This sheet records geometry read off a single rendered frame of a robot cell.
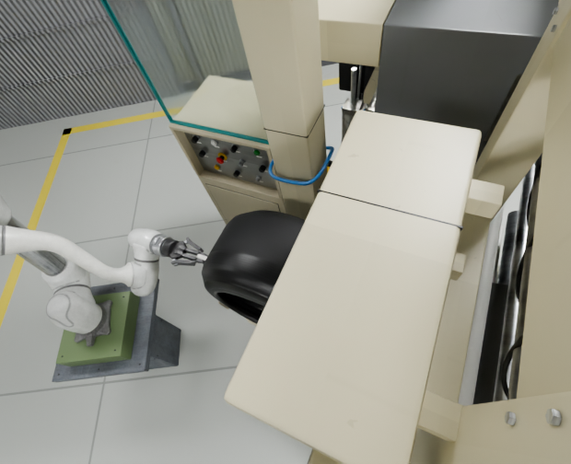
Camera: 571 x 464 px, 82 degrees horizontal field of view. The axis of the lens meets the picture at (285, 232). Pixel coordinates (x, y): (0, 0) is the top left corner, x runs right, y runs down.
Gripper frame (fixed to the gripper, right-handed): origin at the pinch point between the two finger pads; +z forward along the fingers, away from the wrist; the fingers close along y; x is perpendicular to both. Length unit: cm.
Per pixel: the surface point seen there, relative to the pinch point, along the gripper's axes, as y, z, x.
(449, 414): -24, 85, -42
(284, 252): 2.7, 39.9, -19.9
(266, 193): 53, -10, 28
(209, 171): 58, -49, 22
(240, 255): -2.3, 28.1, -21.3
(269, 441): -57, 12, 122
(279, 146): 27, 32, -36
